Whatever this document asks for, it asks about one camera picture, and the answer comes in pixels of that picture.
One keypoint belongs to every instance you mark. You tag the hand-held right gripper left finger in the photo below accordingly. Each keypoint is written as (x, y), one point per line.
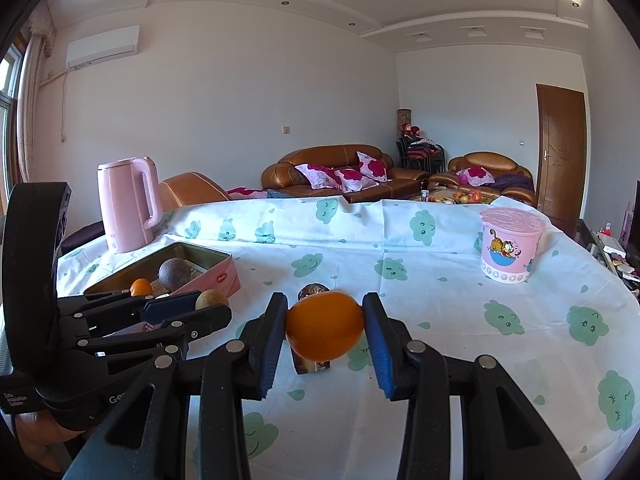
(274, 350)

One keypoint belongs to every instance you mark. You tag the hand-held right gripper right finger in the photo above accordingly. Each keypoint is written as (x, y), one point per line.
(382, 355)

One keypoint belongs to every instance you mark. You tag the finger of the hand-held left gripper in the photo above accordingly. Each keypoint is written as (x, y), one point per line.
(110, 305)
(200, 322)

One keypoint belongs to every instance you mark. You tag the yellow-brown longan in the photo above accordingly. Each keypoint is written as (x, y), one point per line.
(212, 299)

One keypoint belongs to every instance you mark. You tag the small orange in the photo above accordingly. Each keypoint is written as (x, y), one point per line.
(141, 286)

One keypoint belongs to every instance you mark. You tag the pink tin box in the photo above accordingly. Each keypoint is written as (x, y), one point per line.
(220, 277)

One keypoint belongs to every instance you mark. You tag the large orange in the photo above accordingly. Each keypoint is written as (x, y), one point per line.
(322, 325)

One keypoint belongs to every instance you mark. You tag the brown passion fruit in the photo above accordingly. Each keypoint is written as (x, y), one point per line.
(175, 274)

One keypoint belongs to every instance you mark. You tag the round dark snack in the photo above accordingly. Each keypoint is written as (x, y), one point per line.
(312, 290)

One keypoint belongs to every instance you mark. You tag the person's left hand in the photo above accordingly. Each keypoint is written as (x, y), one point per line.
(35, 440)

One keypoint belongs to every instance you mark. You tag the cylindrical brown wrapped cake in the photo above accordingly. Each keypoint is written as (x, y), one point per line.
(310, 366)

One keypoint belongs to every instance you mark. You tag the dark purple cushion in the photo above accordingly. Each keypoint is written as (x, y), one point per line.
(80, 237)

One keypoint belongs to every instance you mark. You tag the cloud print tablecloth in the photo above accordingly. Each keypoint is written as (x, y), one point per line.
(450, 320)

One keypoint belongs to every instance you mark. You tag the pink electric kettle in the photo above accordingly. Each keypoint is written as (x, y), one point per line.
(122, 205)

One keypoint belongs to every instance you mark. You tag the orange-brown leather chair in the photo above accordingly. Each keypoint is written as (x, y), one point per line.
(192, 187)

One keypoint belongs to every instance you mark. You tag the blue denim cloth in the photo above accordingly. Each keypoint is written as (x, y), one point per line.
(280, 193)

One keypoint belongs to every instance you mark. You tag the pink cartoon cat cup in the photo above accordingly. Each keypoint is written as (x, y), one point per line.
(510, 250)

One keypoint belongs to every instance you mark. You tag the coffee table with fruit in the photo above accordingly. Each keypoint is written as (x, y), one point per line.
(450, 197)

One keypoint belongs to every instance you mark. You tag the pink flower pillow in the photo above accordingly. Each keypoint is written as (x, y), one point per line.
(315, 176)
(475, 176)
(374, 165)
(352, 180)

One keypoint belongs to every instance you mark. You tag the window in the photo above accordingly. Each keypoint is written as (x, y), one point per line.
(10, 90)

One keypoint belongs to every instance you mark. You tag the stack of dark chairs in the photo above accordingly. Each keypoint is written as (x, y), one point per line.
(420, 155)

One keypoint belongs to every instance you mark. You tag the brown leather sofa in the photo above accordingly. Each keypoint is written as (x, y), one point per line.
(325, 152)

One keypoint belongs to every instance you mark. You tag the brown leather armchair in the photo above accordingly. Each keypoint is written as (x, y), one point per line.
(480, 160)

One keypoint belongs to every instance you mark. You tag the purple blanket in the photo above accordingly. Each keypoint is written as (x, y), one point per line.
(515, 180)

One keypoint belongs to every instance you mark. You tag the white air conditioner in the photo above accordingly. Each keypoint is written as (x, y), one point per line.
(102, 47)

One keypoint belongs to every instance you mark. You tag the tall patterned floor vase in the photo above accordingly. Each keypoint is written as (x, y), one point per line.
(404, 120)

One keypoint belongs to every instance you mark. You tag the cluttered television stand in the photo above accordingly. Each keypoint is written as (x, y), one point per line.
(610, 250)

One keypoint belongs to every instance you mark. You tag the brown wooden door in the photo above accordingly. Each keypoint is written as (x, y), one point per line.
(562, 160)

